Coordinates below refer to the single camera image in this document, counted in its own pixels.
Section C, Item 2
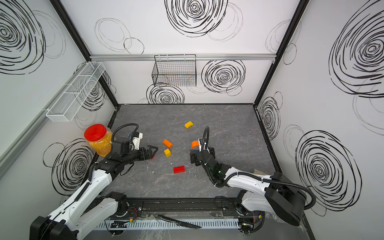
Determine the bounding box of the yellow curved lego brick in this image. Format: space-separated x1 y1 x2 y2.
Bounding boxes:
185 121 194 129

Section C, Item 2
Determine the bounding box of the small glass jar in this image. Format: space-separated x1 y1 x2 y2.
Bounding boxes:
253 169 267 176

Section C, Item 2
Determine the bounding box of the plastic jar red lid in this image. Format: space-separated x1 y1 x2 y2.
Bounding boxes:
84 124 113 158

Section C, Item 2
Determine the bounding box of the black wire basket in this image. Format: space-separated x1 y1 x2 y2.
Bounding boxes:
151 54 197 87

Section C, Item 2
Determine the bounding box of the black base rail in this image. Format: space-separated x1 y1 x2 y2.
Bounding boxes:
86 196 301 217

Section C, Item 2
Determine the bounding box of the yellow square lego brick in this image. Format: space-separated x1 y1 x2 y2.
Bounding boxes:
164 149 172 158

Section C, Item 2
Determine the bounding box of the red flat lego brick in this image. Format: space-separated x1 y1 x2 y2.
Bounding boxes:
173 166 186 174

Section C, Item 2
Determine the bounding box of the orange long lego brick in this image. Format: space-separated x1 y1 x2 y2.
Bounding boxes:
163 139 173 149

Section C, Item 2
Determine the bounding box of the white wire shelf basket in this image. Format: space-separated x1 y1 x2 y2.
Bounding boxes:
46 62 105 122

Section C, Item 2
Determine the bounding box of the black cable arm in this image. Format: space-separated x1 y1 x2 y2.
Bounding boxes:
111 122 140 143
200 125 317 211

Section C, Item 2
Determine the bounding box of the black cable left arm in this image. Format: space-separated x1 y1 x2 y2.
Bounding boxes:
111 122 140 143

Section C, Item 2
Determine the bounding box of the white slotted cable duct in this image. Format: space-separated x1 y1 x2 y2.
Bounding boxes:
94 219 240 231

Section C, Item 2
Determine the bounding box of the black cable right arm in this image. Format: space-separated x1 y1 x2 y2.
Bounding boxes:
200 125 317 211

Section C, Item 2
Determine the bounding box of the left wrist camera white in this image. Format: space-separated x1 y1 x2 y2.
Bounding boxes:
132 132 143 150

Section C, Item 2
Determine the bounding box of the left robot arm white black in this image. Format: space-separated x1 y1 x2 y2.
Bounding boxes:
29 145 158 240

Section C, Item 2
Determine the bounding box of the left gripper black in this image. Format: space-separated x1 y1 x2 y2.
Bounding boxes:
123 145 159 166

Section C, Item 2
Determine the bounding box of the orange round lego piece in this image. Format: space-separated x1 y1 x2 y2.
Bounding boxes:
191 141 200 150

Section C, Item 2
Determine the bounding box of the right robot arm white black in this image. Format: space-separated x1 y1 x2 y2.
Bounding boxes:
190 147 309 227

